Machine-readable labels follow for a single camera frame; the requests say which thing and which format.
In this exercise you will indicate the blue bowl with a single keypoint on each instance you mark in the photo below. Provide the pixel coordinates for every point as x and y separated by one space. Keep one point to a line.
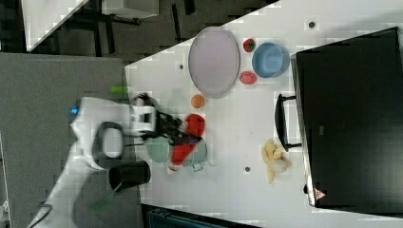
270 60

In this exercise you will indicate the green perforated colander basket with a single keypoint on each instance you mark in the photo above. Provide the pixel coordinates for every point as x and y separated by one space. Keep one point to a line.
157 147

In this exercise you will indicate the black cylindrical cup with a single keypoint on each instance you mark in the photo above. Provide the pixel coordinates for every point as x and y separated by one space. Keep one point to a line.
129 175

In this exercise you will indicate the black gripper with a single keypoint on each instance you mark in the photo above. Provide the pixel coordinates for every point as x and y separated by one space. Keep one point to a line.
169 127

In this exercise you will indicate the green mug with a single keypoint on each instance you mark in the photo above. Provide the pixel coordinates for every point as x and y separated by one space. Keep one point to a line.
197 157

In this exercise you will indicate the black toaster oven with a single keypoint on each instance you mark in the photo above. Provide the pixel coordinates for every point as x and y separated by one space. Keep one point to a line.
349 106

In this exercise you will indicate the red ketchup bottle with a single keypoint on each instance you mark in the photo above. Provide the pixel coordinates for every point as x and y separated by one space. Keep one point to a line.
192 129

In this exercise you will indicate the peeled banana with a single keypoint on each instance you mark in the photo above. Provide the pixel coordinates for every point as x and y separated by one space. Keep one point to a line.
272 156

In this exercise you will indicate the dark red strawberry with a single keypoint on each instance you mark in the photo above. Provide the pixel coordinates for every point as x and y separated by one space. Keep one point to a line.
249 45

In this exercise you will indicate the pink red strawberry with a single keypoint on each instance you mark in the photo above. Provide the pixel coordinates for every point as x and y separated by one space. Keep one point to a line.
248 78

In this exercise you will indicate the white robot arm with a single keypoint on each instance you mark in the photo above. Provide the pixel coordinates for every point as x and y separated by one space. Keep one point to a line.
100 127

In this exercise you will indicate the lilac round plate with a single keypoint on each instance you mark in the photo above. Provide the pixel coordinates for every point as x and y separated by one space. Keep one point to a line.
214 62

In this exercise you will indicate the black oven door handle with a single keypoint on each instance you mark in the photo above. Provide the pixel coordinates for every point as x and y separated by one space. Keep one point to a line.
280 122

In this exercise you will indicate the small orange fruit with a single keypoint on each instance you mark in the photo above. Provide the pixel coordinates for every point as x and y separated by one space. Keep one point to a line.
197 101

